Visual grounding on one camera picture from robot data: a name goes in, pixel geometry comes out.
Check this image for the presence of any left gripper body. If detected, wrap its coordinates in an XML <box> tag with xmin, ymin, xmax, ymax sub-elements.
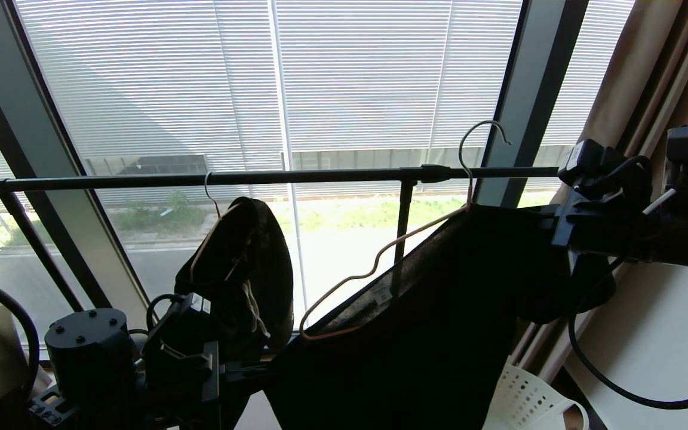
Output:
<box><xmin>140</xmin><ymin>342</ymin><xmax>221</xmax><ymax>430</ymax></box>

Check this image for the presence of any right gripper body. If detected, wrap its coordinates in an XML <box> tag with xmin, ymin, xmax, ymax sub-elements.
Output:
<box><xmin>552</xmin><ymin>190</ymin><xmax>688</xmax><ymax>273</ymax></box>

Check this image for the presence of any black garment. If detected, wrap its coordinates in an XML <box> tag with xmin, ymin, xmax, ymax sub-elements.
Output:
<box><xmin>263</xmin><ymin>203</ymin><xmax>616</xmax><ymax>430</ymax></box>
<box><xmin>174</xmin><ymin>197</ymin><xmax>295</xmax><ymax>359</ymax></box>

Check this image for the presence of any pink clothes hanger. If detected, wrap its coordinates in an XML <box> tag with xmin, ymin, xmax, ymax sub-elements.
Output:
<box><xmin>298</xmin><ymin>121</ymin><xmax>512</xmax><ymax>342</ymax></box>
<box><xmin>189</xmin><ymin>172</ymin><xmax>243</xmax><ymax>281</ymax></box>

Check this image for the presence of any white laundry basket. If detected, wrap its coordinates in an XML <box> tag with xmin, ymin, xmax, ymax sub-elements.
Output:
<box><xmin>484</xmin><ymin>361</ymin><xmax>589</xmax><ymax>430</ymax></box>

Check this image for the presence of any black clothes rack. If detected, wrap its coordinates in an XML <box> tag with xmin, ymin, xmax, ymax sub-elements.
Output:
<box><xmin>0</xmin><ymin>166</ymin><xmax>560</xmax><ymax>299</ymax></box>

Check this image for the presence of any brown curtain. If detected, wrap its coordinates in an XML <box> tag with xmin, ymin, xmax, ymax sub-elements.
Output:
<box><xmin>511</xmin><ymin>0</ymin><xmax>688</xmax><ymax>383</ymax></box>

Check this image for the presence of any window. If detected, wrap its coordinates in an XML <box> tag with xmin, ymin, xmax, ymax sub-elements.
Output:
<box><xmin>0</xmin><ymin>0</ymin><xmax>637</xmax><ymax>353</ymax></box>

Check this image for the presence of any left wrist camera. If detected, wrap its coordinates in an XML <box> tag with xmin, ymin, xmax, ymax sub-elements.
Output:
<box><xmin>144</xmin><ymin>293</ymin><xmax>213</xmax><ymax>365</ymax></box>

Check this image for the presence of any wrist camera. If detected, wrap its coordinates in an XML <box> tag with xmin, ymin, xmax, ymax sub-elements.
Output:
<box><xmin>144</xmin><ymin>293</ymin><xmax>213</xmax><ymax>365</ymax></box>
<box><xmin>558</xmin><ymin>139</ymin><xmax>655</xmax><ymax>210</ymax></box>

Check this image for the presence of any black cable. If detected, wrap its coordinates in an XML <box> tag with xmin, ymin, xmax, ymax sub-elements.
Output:
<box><xmin>145</xmin><ymin>293</ymin><xmax>188</xmax><ymax>335</ymax></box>
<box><xmin>0</xmin><ymin>273</ymin><xmax>41</xmax><ymax>401</ymax></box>
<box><xmin>568</xmin><ymin>254</ymin><xmax>688</xmax><ymax>411</ymax></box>

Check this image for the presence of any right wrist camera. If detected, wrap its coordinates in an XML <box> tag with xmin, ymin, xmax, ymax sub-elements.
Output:
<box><xmin>558</xmin><ymin>139</ymin><xmax>655</xmax><ymax>210</ymax></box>

